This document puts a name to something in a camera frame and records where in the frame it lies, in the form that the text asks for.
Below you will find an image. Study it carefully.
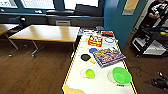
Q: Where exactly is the small wooden side table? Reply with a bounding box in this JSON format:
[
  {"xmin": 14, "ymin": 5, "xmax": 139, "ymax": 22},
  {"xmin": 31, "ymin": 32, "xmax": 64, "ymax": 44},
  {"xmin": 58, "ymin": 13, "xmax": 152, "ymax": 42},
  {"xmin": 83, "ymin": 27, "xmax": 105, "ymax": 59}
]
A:
[{"xmin": 0, "ymin": 23, "xmax": 20, "ymax": 58}]

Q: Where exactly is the red and yellow box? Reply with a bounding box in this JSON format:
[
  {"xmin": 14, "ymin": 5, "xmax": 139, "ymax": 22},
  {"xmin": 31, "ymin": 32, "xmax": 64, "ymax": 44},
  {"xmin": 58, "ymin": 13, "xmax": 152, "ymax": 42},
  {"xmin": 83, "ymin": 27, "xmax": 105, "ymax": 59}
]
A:
[{"xmin": 87, "ymin": 34, "xmax": 104, "ymax": 47}]

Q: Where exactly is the dark back cushion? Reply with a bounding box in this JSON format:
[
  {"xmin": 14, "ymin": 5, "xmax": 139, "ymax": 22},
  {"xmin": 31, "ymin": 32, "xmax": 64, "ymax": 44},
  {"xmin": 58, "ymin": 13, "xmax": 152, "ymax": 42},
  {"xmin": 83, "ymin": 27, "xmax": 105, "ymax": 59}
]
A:
[{"xmin": 74, "ymin": 3, "xmax": 104, "ymax": 17}]

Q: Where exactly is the black wheeled cart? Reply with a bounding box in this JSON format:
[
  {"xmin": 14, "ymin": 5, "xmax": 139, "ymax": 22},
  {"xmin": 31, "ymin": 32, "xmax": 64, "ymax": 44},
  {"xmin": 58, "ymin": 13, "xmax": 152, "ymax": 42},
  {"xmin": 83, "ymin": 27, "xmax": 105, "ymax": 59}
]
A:
[{"xmin": 129, "ymin": 24, "xmax": 168, "ymax": 58}]

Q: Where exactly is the white and blue ring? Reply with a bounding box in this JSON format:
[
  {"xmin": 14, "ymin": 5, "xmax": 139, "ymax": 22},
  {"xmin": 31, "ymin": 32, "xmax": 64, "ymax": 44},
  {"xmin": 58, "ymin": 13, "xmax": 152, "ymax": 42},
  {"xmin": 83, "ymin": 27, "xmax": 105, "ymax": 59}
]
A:
[{"xmin": 104, "ymin": 36, "xmax": 116, "ymax": 44}]

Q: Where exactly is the colourful board game box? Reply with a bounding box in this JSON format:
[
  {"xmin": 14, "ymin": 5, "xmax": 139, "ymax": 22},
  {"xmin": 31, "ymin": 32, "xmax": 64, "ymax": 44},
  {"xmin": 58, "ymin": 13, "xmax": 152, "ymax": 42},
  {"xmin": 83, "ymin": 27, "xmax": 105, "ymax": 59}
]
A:
[{"xmin": 92, "ymin": 46, "xmax": 127, "ymax": 69}]

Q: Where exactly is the yellow wall sign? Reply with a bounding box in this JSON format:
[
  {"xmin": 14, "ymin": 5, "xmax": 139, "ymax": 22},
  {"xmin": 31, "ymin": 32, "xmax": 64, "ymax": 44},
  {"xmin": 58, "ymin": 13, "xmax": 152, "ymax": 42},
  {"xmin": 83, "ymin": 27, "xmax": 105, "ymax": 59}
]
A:
[{"xmin": 121, "ymin": 0, "xmax": 140, "ymax": 16}]

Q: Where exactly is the small blue disc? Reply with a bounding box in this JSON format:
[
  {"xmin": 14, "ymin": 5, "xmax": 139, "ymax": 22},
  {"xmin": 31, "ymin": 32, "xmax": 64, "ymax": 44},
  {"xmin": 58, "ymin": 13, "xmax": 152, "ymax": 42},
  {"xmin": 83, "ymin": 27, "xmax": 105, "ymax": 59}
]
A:
[{"xmin": 88, "ymin": 47, "xmax": 99, "ymax": 54}]

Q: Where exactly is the long light wooden table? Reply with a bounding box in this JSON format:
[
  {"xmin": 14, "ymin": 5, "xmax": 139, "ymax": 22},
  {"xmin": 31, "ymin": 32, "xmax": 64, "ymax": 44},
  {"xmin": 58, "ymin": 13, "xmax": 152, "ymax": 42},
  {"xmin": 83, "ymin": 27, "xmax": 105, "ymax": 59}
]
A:
[{"xmin": 8, "ymin": 24, "xmax": 81, "ymax": 58}]

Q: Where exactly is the person in dark clothes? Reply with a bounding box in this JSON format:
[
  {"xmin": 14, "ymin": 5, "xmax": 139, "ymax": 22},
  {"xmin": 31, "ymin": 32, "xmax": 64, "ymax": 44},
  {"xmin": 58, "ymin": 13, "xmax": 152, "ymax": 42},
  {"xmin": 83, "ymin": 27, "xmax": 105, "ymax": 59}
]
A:
[{"xmin": 146, "ymin": 0, "xmax": 168, "ymax": 28}]

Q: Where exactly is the small grey item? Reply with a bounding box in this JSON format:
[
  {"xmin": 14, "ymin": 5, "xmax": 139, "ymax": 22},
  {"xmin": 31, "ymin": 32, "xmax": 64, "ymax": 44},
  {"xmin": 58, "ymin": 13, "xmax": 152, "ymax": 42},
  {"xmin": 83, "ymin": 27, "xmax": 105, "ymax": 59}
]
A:
[{"xmin": 95, "ymin": 25, "xmax": 105, "ymax": 32}]

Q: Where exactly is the dark office chair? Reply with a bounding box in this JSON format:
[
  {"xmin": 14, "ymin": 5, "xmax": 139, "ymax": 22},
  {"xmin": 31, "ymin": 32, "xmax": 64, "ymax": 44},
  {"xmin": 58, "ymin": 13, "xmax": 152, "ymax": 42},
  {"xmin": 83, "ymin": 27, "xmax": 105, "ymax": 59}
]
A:
[{"xmin": 8, "ymin": 15, "xmax": 26, "ymax": 33}]

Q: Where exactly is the red and black item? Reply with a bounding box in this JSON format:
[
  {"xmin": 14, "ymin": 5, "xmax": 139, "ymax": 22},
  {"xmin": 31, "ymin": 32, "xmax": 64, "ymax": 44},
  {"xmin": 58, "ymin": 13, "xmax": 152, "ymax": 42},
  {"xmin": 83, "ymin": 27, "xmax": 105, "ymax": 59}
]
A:
[{"xmin": 101, "ymin": 31, "xmax": 114, "ymax": 37}]

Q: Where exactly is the white table with items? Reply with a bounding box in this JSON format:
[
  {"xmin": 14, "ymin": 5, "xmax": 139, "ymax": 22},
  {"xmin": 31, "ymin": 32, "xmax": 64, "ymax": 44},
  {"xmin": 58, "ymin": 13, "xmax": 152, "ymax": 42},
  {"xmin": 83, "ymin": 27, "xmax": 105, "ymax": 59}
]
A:
[{"xmin": 61, "ymin": 29, "xmax": 138, "ymax": 94}]

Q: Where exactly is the bright office window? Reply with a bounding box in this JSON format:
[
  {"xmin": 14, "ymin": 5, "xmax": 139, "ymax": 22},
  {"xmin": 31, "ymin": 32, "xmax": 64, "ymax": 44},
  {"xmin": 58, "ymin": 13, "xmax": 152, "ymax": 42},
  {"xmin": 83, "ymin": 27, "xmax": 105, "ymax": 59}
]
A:
[
  {"xmin": 20, "ymin": 0, "xmax": 56, "ymax": 10},
  {"xmin": 0, "ymin": 0, "xmax": 19, "ymax": 9},
  {"xmin": 63, "ymin": 0, "xmax": 99, "ymax": 10}
]

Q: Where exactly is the green plate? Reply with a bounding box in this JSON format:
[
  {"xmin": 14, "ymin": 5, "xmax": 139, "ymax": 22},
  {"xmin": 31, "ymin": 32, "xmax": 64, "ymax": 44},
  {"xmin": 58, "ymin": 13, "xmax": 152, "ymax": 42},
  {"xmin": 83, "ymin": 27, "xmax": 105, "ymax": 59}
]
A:
[{"xmin": 112, "ymin": 66, "xmax": 133, "ymax": 85}]

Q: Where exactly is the small yellow-green bowl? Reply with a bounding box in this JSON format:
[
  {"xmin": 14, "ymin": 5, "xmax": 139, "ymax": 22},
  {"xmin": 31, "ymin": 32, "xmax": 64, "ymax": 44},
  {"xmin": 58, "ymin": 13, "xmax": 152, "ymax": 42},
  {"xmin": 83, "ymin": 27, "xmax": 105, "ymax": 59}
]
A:
[{"xmin": 85, "ymin": 68, "xmax": 96, "ymax": 79}]

